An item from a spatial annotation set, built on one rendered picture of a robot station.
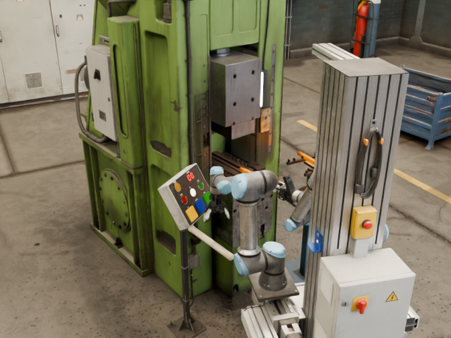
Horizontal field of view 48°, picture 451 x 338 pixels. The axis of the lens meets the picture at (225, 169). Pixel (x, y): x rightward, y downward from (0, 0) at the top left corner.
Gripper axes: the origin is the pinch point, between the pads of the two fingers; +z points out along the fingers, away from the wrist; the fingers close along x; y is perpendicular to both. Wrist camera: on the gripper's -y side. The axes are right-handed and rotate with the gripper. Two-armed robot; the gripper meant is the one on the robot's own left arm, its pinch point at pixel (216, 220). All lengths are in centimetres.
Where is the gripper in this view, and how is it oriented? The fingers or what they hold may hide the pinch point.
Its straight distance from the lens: 307.9
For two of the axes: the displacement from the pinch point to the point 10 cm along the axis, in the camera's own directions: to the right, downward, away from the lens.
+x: 9.7, -1.0, 2.0
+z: 0.0, 9.0, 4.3
